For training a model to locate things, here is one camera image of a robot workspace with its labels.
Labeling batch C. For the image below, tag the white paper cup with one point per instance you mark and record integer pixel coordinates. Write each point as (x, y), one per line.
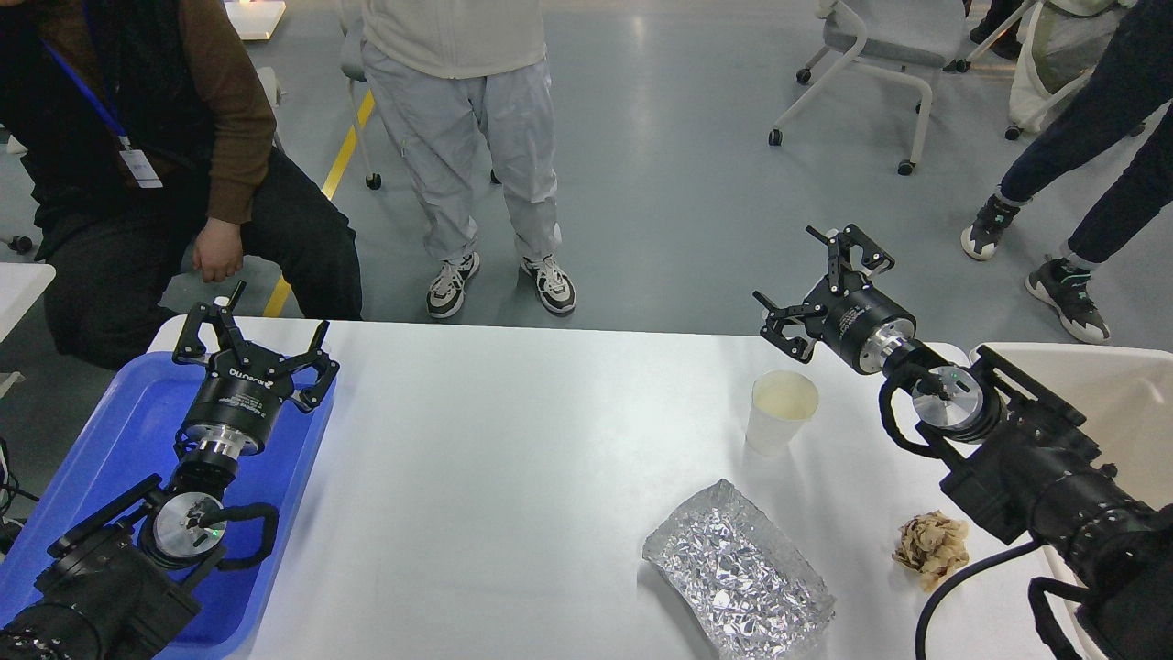
(782, 402)

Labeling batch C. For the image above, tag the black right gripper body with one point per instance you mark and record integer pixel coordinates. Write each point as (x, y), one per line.
(860, 324)

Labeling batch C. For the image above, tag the standing person grey pants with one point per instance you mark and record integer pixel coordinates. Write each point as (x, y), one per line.
(444, 74)

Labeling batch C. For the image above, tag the grey chair left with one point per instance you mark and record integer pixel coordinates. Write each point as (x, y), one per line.
(351, 66)

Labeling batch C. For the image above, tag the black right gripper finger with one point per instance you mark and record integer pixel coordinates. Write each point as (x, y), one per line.
(853, 258)
(794, 329)

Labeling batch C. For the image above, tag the blue plastic tray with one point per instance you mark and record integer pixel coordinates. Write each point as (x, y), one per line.
(130, 437)

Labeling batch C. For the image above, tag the beige plastic bin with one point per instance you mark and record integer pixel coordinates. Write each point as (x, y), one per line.
(1126, 396)

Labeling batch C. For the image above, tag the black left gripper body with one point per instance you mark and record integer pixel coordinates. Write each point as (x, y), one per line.
(236, 408)

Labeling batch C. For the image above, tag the white chair far right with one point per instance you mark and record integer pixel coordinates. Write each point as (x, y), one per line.
(1063, 43)

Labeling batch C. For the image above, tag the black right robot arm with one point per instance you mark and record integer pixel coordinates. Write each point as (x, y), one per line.
(1019, 464)

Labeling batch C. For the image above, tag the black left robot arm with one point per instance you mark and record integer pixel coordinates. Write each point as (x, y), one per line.
(162, 532)

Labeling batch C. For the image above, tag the person in dark jeans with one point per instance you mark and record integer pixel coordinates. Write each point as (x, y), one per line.
(1132, 80)

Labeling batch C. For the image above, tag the white board on floor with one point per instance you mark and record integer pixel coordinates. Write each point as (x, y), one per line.
(255, 20)

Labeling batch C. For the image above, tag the seated person brown sleeve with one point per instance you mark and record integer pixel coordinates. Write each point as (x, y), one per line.
(150, 139)

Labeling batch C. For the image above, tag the crumpled brown paper ball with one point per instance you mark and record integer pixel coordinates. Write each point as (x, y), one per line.
(932, 545)

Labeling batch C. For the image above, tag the white side table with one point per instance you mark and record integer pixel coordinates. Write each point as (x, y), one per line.
(21, 285)

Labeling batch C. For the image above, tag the grey white rolling chair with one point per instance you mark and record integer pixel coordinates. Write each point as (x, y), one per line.
(906, 42)

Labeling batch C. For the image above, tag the crumpled aluminium foil tray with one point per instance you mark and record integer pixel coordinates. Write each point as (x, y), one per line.
(749, 587)

